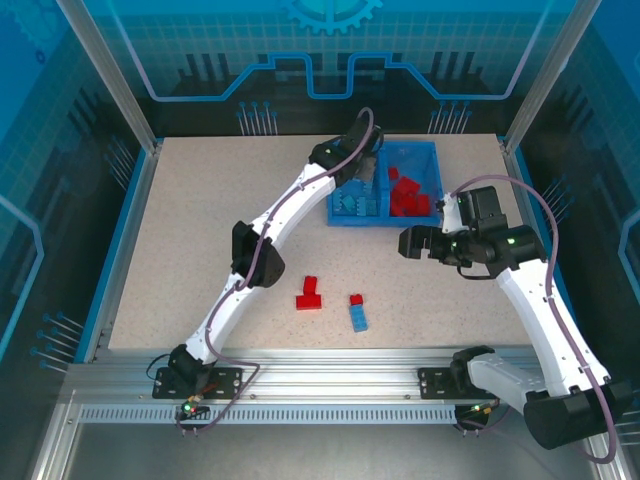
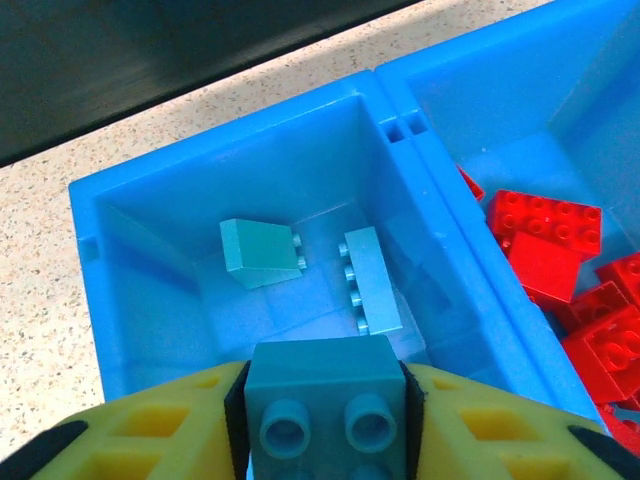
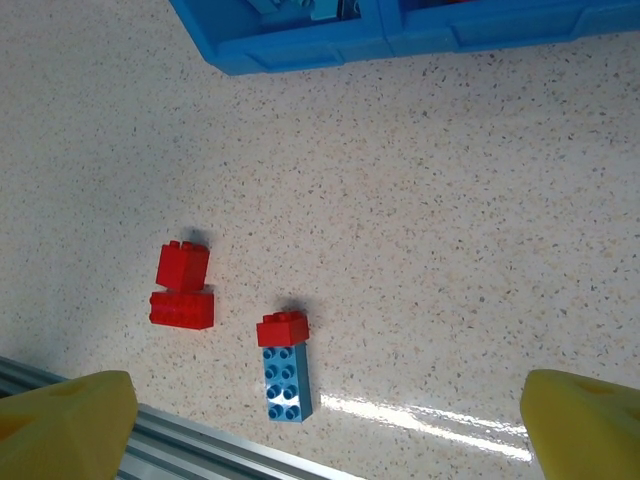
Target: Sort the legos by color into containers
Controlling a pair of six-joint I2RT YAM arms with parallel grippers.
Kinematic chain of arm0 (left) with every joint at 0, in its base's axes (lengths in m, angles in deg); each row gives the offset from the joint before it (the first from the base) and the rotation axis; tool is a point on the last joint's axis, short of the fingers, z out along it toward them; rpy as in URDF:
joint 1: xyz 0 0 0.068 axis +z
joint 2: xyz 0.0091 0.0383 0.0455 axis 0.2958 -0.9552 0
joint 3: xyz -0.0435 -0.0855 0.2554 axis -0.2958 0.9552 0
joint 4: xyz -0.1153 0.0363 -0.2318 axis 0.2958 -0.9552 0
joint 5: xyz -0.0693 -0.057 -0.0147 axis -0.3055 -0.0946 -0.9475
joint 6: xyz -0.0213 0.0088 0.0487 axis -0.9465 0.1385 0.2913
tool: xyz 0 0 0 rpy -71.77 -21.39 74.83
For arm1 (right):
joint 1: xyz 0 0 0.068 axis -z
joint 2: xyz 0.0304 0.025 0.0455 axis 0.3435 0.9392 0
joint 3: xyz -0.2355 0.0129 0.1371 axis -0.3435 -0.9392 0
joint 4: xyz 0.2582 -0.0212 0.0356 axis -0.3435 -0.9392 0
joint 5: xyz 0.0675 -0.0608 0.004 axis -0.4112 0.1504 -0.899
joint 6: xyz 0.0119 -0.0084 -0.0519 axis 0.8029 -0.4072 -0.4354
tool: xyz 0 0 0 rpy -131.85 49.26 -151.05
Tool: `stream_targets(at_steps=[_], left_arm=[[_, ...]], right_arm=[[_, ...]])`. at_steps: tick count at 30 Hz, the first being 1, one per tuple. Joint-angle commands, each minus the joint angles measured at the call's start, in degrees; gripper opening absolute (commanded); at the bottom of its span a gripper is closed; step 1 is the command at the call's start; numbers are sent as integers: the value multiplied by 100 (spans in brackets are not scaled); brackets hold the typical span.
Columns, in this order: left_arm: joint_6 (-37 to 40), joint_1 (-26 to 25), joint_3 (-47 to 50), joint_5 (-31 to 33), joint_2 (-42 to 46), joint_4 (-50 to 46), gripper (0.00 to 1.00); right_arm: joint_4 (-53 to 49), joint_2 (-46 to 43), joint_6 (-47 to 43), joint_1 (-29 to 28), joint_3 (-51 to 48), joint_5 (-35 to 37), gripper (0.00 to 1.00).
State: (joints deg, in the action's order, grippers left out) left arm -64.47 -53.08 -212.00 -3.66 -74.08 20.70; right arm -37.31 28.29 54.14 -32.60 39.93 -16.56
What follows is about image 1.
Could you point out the large blue lego plate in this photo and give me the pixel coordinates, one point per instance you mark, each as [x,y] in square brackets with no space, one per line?
[367,207]

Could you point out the small blue lego brick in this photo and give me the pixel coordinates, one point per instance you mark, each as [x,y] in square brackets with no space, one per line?
[348,203]

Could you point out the aluminium front rail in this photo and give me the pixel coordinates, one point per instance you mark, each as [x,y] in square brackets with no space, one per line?
[325,375]

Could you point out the small red lego brick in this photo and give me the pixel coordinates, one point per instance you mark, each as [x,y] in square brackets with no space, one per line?
[394,173]
[357,300]

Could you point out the wide red lego brick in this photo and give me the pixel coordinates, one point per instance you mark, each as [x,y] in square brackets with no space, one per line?
[309,302]

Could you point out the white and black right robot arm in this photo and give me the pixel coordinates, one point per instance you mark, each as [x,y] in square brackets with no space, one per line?
[545,320]

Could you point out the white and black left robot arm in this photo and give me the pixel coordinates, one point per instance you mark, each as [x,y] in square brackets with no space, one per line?
[295,205]

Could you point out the blue two-compartment plastic bin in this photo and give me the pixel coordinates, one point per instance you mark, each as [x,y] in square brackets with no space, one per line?
[415,155]

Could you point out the aluminium lower frame bar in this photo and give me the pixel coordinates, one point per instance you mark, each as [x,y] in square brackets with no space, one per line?
[612,465]
[55,435]

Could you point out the aluminium frame post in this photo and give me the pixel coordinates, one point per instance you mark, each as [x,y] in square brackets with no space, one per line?
[550,75]
[111,75]

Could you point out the tall red lego brick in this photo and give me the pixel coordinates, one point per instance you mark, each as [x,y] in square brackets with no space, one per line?
[311,286]

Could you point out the connector with green light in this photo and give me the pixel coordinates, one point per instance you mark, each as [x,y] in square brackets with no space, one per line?
[192,407]
[475,411]

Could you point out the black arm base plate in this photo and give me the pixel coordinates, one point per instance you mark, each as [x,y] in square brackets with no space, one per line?
[235,385]
[432,382]

